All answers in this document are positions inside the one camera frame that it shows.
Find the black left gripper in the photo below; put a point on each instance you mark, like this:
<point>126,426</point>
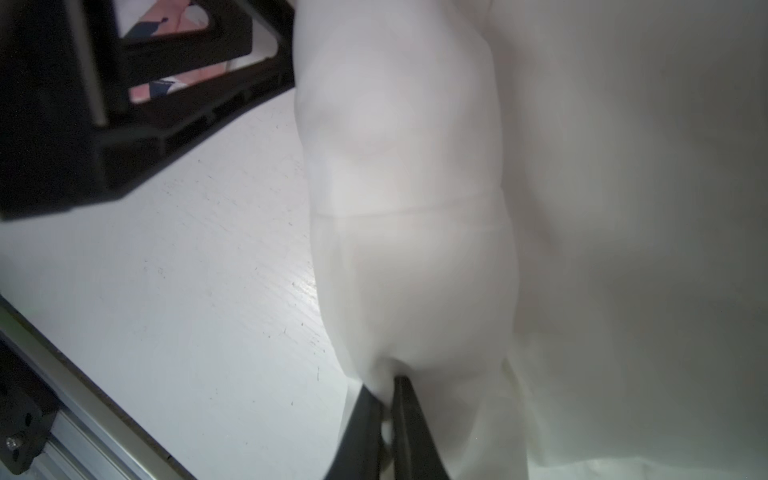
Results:
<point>69,135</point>

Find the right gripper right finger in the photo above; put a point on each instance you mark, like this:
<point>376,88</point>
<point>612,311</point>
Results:
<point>415,455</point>

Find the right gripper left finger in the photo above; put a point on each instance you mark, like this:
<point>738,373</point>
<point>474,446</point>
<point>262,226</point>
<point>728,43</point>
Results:
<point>358,454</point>

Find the white shorts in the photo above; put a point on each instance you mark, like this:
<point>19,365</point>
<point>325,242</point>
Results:
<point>552,217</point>

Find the pink patterned shorts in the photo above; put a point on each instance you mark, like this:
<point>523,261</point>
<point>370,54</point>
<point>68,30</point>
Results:
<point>172,45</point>

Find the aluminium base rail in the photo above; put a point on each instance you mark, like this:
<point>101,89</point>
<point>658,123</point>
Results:
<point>57,424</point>

